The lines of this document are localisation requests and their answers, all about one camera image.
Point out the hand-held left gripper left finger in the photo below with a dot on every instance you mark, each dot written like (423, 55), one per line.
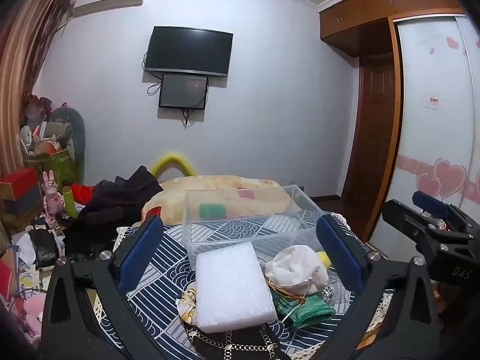
(144, 247)

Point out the white cloth pouch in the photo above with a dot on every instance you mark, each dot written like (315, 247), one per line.
(296, 268)

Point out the green cardboard box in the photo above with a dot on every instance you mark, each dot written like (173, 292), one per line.
(56, 167)

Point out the white air conditioner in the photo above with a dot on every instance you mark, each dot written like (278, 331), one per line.
(108, 2)

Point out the pink cloth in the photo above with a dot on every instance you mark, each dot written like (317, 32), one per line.
(33, 309)

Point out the red box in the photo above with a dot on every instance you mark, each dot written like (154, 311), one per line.
(20, 182)

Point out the wall television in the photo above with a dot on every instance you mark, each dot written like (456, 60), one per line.
(189, 50)

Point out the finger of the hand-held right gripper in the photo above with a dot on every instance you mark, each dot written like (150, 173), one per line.
(407, 221)
(431, 204)

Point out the beige blanket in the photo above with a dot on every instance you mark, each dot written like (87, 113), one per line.
(225, 187)

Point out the floral scrunchie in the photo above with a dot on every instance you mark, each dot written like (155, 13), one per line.
(187, 305)

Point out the small black monitor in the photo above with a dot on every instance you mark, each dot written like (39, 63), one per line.
(183, 92)

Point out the yellow pompom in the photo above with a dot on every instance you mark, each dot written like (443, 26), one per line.
(324, 259)

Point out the wooden overhead cabinet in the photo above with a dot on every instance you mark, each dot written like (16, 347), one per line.
(356, 18)

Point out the green bottle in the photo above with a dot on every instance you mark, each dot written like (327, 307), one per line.
(70, 202)

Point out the yellow foam tube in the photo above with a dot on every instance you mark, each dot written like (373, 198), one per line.
(167, 159)

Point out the silver grey toy dinosaur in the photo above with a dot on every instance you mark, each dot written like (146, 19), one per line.
(328, 291)

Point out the navy patterned tablecloth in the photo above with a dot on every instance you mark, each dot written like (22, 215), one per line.
(165, 288)

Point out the black clothes pile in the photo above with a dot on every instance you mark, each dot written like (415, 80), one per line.
(112, 202)

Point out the red cloth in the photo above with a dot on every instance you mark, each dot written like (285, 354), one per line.
(83, 192)

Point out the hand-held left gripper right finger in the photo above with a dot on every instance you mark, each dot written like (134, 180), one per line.
(337, 251)

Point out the brown wooden door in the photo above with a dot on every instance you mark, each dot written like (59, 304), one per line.
(375, 127)

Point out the white foam block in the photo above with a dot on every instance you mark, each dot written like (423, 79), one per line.
(234, 288)

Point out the clear plastic storage box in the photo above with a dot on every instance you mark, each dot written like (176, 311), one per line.
(240, 232)

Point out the striped brown curtain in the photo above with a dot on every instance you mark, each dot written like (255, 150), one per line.
(26, 45)

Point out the white heart-print wardrobe door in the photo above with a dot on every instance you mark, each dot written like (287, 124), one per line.
(431, 138)

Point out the green knitted glove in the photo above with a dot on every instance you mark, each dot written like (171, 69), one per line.
(305, 309)

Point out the pink bunny toy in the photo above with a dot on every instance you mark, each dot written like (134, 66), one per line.
(50, 198)

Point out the white paper label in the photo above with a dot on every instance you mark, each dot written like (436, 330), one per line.
(432, 102)

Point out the grey plush toy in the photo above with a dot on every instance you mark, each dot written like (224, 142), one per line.
(73, 127)

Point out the black plastic bag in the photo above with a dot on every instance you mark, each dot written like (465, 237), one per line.
(43, 245)

